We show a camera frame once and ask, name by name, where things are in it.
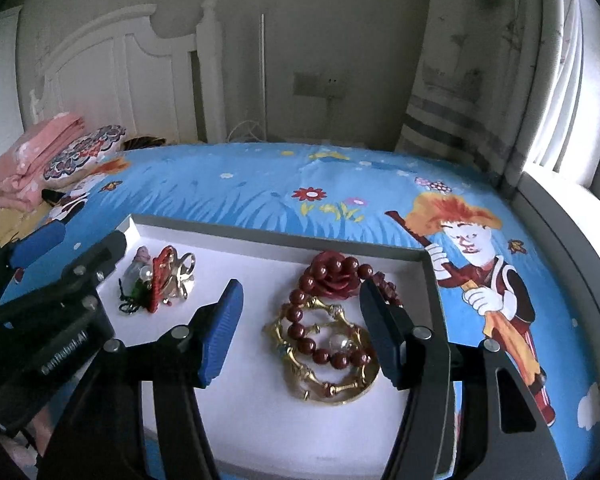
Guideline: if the white pearl earring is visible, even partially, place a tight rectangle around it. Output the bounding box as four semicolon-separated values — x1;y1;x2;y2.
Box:
140;266;152;282

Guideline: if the gold bamboo link bracelet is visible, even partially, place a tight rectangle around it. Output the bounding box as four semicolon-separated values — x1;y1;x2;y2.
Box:
262;296;376;401

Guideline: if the white wooden headboard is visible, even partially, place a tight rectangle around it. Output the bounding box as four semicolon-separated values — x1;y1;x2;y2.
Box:
29;0;227;144

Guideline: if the folded pink blanket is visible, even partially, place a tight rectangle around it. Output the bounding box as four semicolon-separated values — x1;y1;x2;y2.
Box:
0;112;85;212

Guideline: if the dark red bead bracelet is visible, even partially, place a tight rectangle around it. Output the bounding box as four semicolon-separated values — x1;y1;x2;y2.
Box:
286;254;404;371

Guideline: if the gold ring cluster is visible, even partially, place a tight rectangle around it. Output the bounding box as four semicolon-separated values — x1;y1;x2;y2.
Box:
161;252;196;304

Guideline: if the window frame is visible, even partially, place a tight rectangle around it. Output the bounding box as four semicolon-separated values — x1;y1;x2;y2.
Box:
509;0;600;391

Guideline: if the grey white jewelry tray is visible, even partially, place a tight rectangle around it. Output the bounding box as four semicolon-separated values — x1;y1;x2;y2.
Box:
98;214;445;479

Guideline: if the patterned round cushion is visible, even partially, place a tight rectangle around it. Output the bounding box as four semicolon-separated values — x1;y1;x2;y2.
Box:
42;125;126;188

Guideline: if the red rose ornament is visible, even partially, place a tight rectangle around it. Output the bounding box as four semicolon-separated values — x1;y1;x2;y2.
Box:
299;252;362;300

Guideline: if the blue cartoon bed cover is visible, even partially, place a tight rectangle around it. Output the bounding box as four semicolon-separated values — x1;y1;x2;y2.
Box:
5;143;600;478

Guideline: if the white jade pendant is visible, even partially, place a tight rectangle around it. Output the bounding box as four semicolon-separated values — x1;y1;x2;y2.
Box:
120;246;151;296

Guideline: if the wall power socket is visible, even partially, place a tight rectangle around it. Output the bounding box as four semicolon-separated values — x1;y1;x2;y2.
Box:
292;72;347;100

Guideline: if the grey patterned curtain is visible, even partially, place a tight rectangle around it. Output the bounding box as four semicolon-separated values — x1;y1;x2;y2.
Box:
396;0;566;194

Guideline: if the gold bangle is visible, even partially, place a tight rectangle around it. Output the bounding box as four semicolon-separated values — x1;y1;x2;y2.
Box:
266;304;380;405

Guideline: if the yellow floral bed sheet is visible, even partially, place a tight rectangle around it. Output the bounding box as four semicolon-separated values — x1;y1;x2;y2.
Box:
0;203;52;246

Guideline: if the thin metal pole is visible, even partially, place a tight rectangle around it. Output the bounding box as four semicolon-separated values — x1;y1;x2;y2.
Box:
259;13;268;142

